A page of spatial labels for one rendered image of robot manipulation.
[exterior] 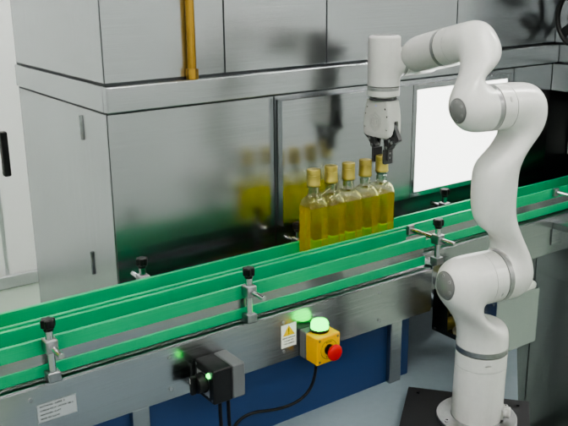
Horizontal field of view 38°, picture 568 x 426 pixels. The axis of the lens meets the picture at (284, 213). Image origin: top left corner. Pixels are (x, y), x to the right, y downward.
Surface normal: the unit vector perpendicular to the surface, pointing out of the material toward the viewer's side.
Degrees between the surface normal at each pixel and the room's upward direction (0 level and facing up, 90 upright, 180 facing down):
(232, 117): 90
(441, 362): 0
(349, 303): 90
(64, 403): 90
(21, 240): 90
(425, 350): 0
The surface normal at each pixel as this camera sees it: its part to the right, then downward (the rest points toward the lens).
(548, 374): -0.81, 0.18
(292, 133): 0.58, 0.22
